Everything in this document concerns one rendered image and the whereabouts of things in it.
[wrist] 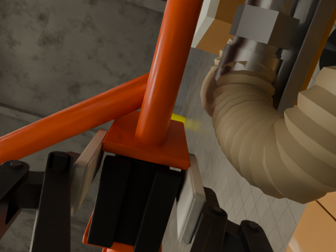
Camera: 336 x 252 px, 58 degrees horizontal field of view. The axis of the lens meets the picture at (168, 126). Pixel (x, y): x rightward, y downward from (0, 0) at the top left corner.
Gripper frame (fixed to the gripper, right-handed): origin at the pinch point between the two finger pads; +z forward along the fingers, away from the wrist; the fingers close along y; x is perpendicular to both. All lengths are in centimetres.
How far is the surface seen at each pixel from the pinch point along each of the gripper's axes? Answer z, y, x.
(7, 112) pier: 1027, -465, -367
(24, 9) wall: 953, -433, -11
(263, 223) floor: 205, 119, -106
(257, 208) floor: 224, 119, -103
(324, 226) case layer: 69, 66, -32
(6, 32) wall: 975, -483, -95
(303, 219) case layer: 80, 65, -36
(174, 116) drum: 832, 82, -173
